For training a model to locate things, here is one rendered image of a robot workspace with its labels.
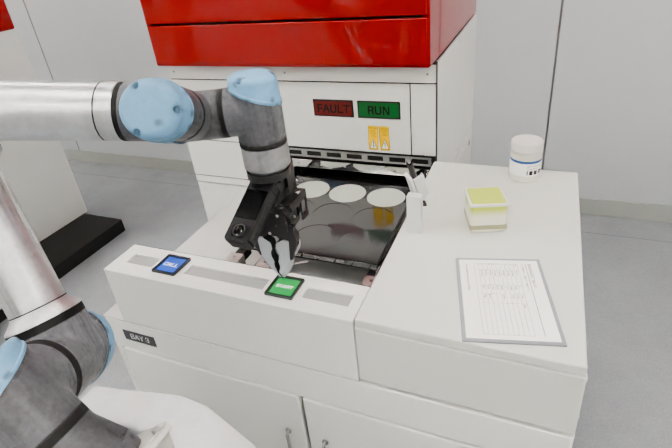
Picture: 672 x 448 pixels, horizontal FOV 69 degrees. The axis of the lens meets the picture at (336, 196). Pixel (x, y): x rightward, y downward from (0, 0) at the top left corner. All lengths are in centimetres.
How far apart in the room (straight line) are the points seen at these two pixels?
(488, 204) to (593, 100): 187
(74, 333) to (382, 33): 87
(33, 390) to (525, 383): 68
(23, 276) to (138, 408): 31
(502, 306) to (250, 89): 52
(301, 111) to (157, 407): 83
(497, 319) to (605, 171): 220
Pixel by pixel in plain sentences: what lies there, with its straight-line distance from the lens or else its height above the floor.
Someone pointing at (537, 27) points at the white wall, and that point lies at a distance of 271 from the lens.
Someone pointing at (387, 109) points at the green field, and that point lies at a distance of 130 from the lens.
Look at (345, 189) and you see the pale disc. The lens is 134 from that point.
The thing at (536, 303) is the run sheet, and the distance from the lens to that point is 87.
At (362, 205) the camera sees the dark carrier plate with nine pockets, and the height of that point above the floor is 90.
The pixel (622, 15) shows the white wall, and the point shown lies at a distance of 272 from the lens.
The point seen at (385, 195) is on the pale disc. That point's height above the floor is 90.
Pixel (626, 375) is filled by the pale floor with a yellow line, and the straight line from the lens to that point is 218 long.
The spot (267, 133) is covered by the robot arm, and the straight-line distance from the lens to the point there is 74.
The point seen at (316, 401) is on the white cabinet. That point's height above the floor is 73.
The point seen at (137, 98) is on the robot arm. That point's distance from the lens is 62.
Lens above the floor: 153
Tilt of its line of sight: 29 degrees down
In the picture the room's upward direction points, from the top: 6 degrees counter-clockwise
